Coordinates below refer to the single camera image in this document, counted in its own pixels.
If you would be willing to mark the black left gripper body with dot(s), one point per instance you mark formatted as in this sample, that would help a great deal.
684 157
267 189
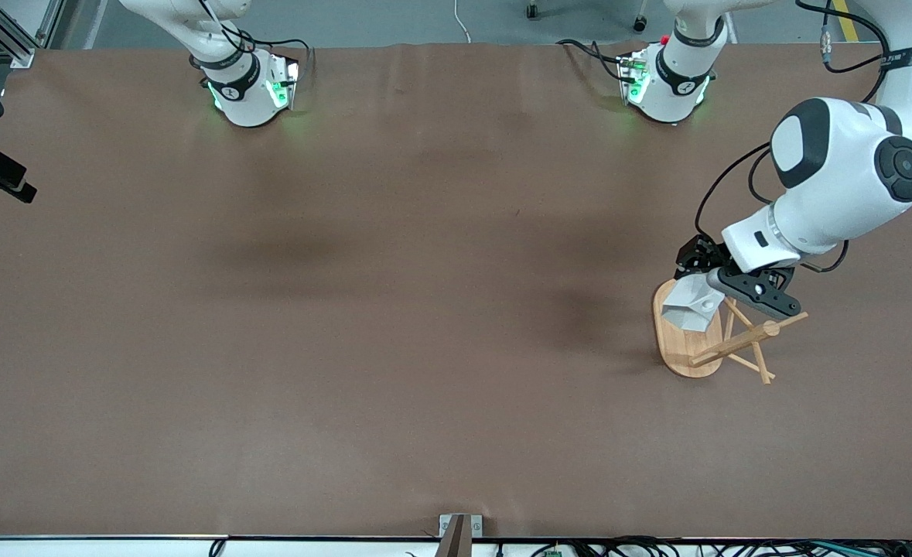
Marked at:
696 254

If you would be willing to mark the white angular faceted cup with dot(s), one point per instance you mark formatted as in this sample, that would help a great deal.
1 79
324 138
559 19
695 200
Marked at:
688 309

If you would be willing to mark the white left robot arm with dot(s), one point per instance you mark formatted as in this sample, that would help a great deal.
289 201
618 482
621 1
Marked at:
835 186

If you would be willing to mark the wooden cup rack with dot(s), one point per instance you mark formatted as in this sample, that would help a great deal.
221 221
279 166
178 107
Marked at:
680 356

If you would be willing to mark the aluminium frame post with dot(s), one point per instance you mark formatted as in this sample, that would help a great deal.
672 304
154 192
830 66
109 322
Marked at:
65 19

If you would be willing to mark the metal bracket with post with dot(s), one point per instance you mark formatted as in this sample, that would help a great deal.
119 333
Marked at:
459 530

